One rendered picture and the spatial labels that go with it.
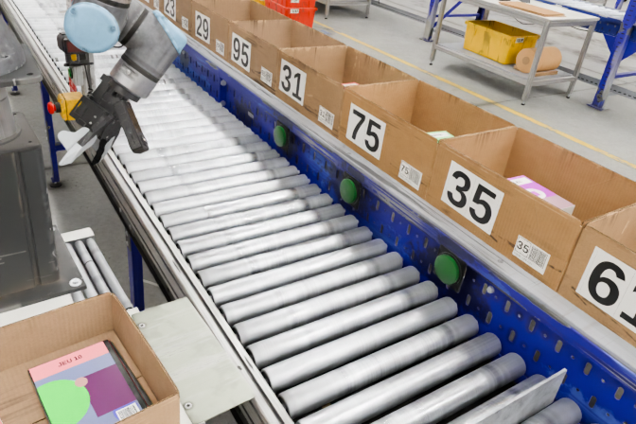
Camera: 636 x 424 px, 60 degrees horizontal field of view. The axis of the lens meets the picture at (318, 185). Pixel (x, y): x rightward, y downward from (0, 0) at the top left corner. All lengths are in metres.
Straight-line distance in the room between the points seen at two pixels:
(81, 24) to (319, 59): 1.13
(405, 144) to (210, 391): 0.77
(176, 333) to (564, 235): 0.78
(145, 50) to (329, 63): 0.99
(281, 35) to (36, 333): 1.64
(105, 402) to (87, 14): 0.64
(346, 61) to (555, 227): 1.15
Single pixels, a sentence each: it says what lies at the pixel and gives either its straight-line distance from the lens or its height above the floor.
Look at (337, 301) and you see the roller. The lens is 1.26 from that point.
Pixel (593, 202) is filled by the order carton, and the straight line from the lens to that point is 1.48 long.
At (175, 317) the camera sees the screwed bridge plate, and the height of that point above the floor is 0.75.
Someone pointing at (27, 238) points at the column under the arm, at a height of 0.88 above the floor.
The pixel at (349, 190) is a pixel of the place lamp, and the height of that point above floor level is 0.82.
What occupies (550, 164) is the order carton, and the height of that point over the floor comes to 1.00.
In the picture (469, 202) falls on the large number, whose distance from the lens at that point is 1.31.
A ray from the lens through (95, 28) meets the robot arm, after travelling 1.07.
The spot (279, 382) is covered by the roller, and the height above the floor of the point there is 0.74.
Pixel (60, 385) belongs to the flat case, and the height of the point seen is 0.79.
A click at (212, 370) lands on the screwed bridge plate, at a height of 0.75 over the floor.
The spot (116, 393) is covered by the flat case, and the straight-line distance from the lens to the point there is 1.02.
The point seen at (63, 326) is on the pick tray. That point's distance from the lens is 1.12.
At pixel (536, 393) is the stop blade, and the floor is 0.79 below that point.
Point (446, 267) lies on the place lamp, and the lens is 1.31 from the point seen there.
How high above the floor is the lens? 1.55
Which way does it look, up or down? 28 degrees down
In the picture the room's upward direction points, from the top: 7 degrees clockwise
